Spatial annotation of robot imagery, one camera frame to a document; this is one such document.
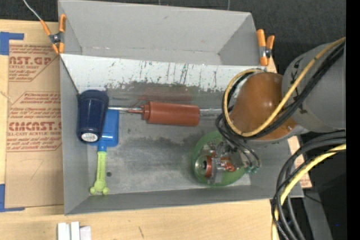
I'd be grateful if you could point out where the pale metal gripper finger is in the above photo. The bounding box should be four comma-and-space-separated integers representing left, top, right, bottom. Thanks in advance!
212, 166, 224, 187

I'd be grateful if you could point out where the clear green round bowl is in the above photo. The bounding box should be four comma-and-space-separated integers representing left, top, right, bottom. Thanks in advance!
192, 130, 249, 188

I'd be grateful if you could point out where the grey metal bin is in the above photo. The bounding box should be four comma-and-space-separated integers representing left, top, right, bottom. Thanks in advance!
57, 0, 305, 216

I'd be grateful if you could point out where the red-brown squeeze bottle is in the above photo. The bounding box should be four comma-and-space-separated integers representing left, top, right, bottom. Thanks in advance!
127, 101, 201, 128

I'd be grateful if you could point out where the dark blue cup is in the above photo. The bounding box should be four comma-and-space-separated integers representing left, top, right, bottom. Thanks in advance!
76, 89, 110, 146

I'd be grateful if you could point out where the brown cardboard board red print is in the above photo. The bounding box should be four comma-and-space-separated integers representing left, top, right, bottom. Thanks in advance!
0, 19, 312, 212

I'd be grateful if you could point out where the blue scoop light green handle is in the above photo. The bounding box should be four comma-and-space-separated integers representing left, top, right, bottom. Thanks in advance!
89, 108, 120, 196

